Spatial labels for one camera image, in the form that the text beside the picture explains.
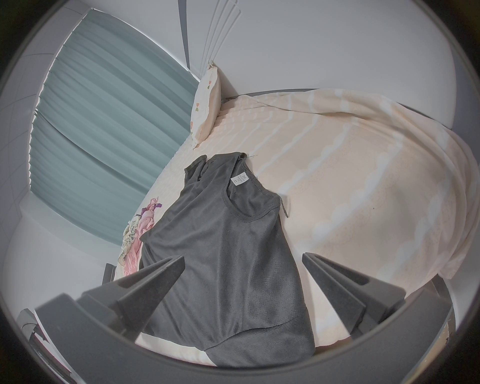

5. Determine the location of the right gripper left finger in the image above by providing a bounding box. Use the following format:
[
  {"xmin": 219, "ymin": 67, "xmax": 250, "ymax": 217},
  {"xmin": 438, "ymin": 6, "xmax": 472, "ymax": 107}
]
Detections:
[{"xmin": 77, "ymin": 256, "xmax": 186, "ymax": 340}]

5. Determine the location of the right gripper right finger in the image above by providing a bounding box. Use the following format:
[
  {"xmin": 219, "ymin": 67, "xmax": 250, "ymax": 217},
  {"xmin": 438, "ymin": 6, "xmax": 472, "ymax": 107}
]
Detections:
[{"xmin": 302, "ymin": 253, "xmax": 407, "ymax": 335}]

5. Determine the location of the black T-shirt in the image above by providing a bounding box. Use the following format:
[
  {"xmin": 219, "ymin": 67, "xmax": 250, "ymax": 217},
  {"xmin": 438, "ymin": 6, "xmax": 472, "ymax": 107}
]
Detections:
[{"xmin": 139, "ymin": 152, "xmax": 316, "ymax": 368}]

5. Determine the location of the pile of clothes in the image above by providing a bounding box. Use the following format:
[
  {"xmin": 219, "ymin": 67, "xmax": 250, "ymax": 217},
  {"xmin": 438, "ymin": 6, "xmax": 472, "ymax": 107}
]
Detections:
[{"xmin": 118, "ymin": 197, "xmax": 164, "ymax": 278}]

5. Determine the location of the bed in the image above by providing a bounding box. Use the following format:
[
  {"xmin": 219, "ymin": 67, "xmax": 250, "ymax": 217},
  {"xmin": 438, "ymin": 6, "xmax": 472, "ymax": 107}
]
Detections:
[{"xmin": 112, "ymin": 0, "xmax": 480, "ymax": 366}]

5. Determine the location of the blue-green curtain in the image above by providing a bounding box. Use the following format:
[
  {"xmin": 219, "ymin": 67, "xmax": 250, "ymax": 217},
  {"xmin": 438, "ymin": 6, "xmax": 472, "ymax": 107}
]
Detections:
[
  {"xmin": 28, "ymin": 112, "xmax": 151, "ymax": 248},
  {"xmin": 35, "ymin": 9, "xmax": 201, "ymax": 196}
]

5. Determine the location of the white printed pillow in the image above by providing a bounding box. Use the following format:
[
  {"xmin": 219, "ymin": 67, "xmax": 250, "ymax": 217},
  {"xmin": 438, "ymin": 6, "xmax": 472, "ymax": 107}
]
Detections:
[{"xmin": 189, "ymin": 63, "xmax": 223, "ymax": 151}]

